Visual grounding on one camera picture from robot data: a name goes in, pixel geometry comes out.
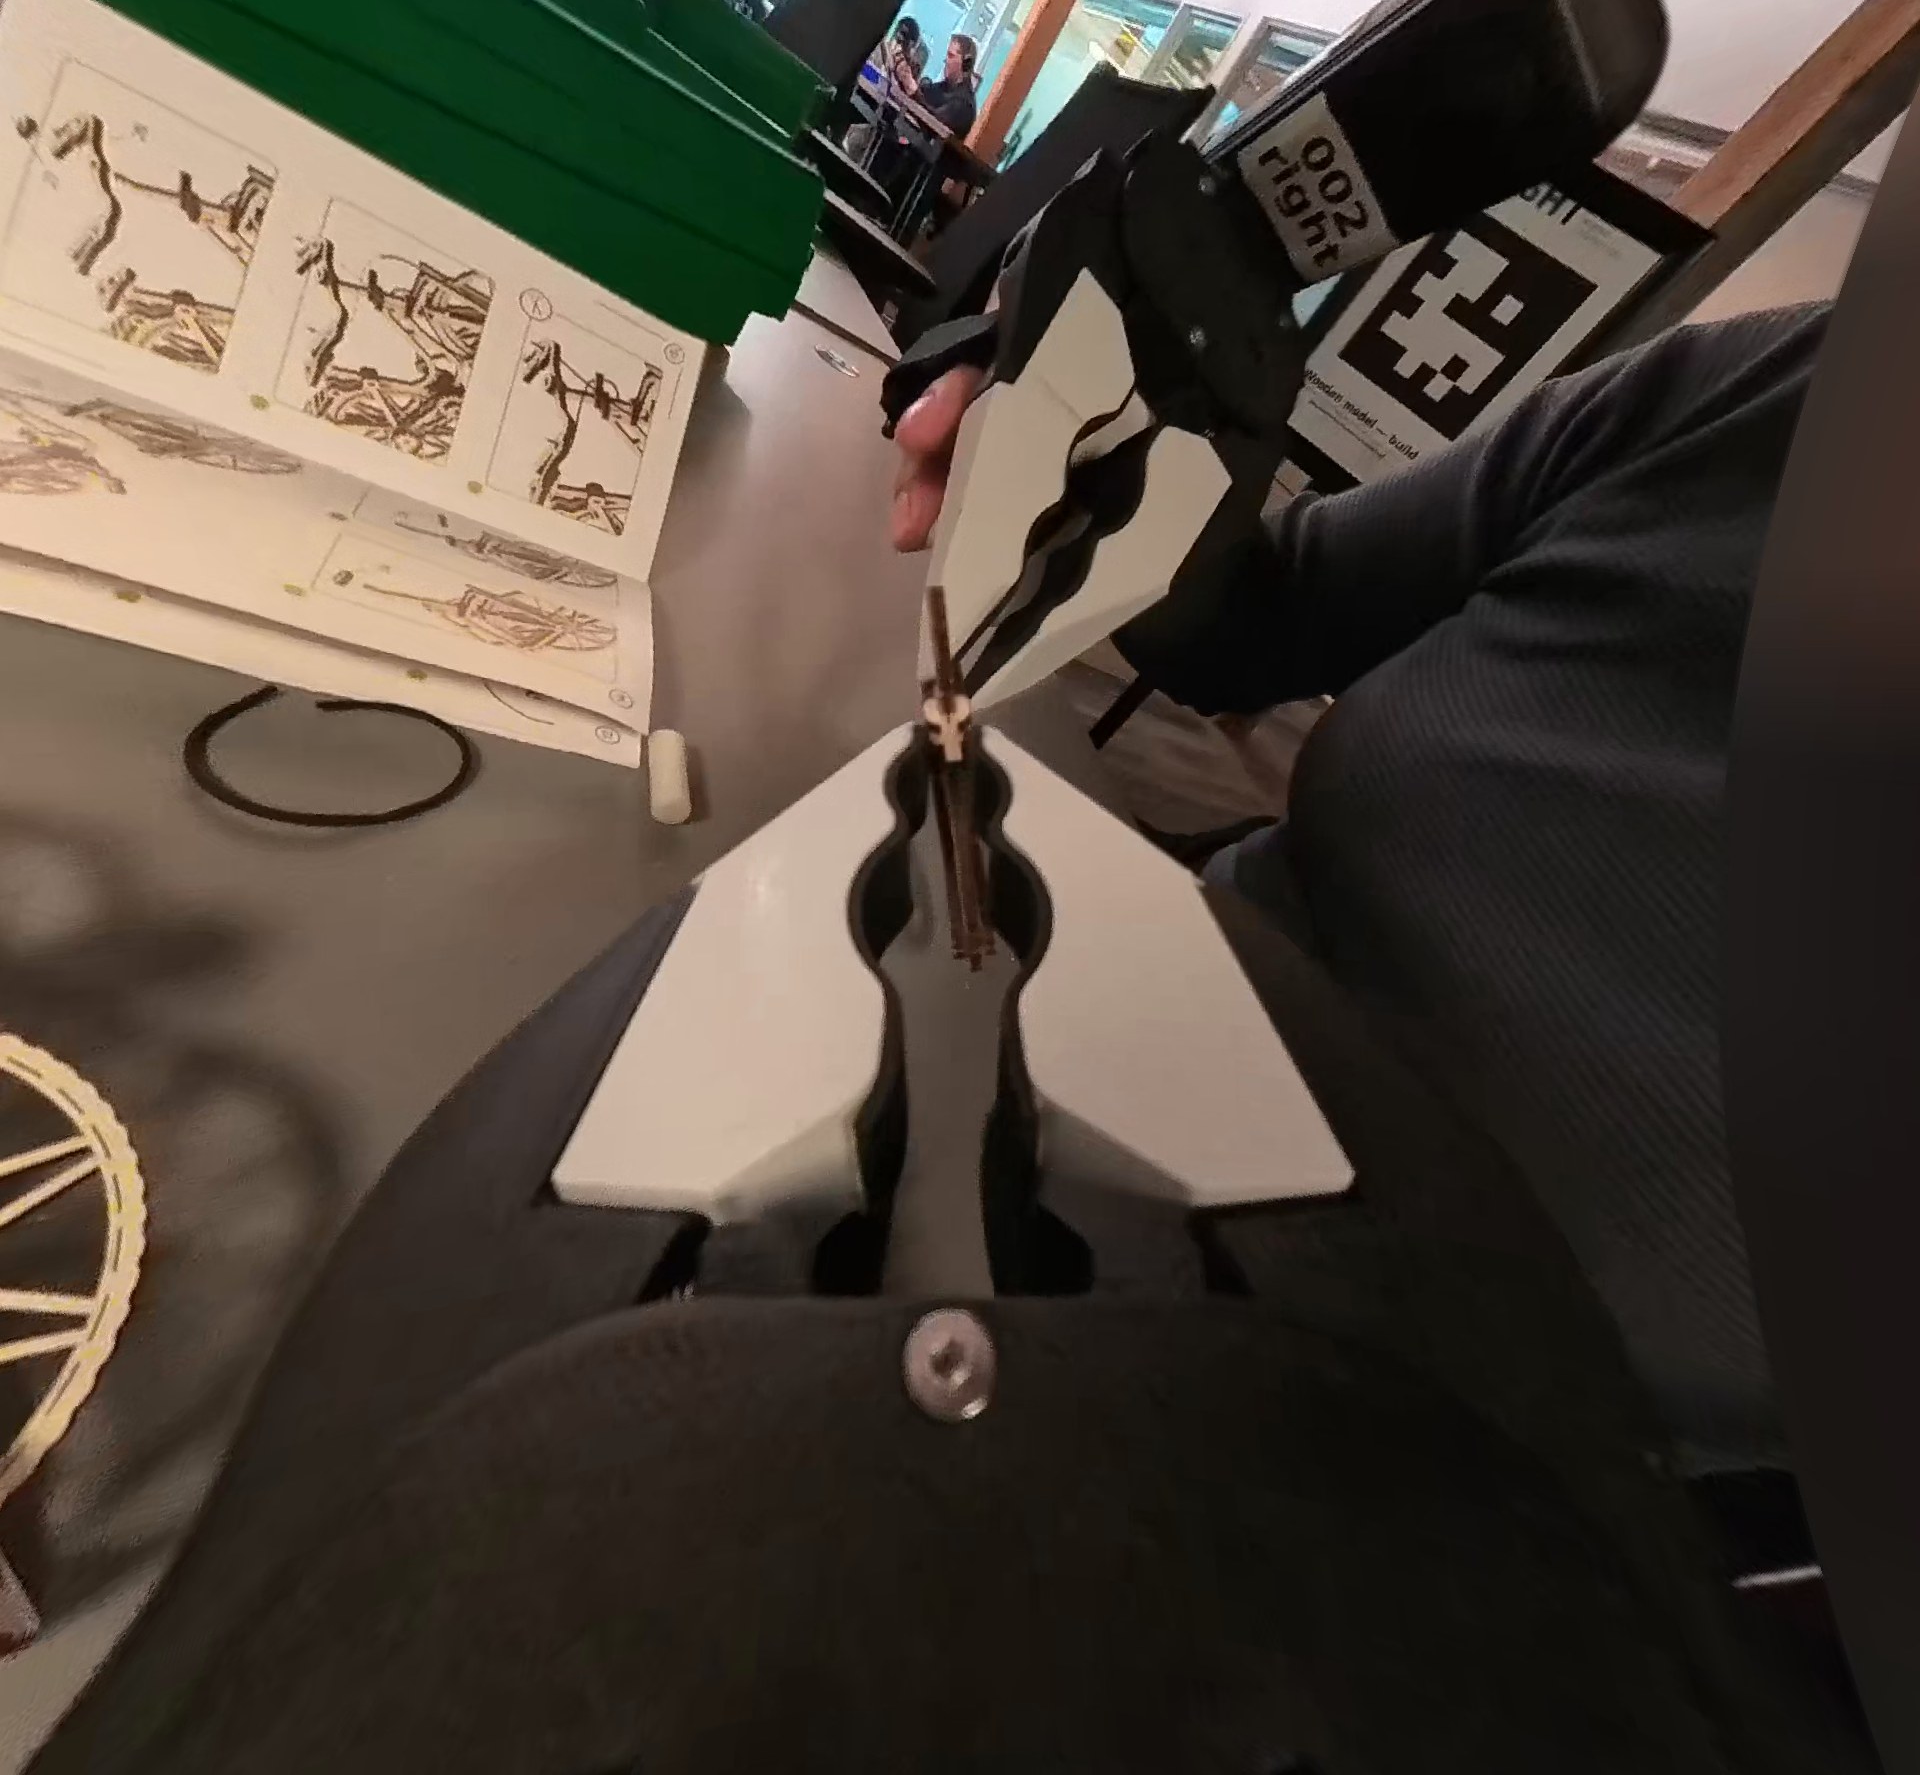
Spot framed marker sign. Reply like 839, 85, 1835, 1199
1289, 162, 1719, 487

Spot black rubber ring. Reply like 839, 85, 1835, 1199
184, 686, 476, 830

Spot person's right forearm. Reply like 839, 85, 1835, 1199
1149, 302, 1853, 1484

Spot wooden fork wheel assembly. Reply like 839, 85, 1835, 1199
920, 585, 1003, 974

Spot white instruction booklet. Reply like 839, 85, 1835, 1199
0, 0, 709, 765

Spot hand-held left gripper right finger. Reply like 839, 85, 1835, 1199
981, 724, 1360, 1223

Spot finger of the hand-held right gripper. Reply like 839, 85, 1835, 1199
920, 260, 1139, 648
964, 430, 1228, 708

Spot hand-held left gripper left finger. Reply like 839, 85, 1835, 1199
550, 723, 921, 1229

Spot wooden bicycle frame wheel assembly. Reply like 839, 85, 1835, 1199
0, 1032, 149, 1506

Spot person's right hand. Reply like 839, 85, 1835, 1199
885, 380, 977, 554

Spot stack of green bins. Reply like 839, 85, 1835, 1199
47, 0, 831, 346

